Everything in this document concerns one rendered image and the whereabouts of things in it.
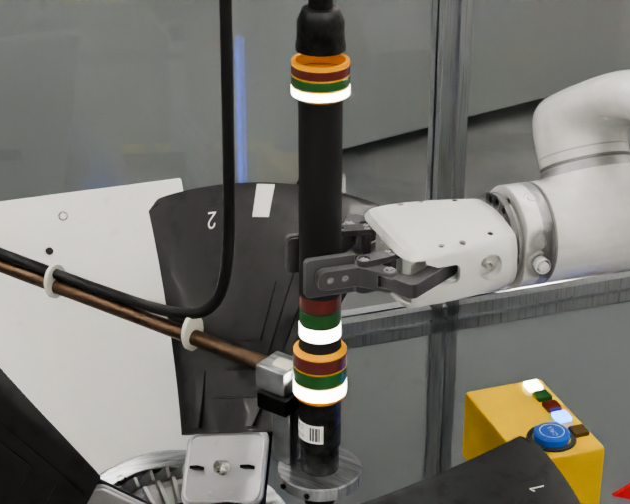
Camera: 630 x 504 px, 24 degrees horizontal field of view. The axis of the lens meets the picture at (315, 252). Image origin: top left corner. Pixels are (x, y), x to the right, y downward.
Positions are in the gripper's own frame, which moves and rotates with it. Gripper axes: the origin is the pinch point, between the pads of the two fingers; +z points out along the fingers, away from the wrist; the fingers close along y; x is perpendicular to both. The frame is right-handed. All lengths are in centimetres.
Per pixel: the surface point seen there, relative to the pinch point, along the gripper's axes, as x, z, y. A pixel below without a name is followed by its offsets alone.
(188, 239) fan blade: -6.8, 5.1, 21.4
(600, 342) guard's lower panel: -56, -70, 70
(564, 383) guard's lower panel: -62, -65, 70
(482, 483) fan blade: -27.6, -18.1, 4.7
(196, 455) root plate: -21.5, 8.1, 8.6
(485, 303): -46, -50, 70
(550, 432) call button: -38, -36, 24
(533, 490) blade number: -28.0, -22.4, 2.8
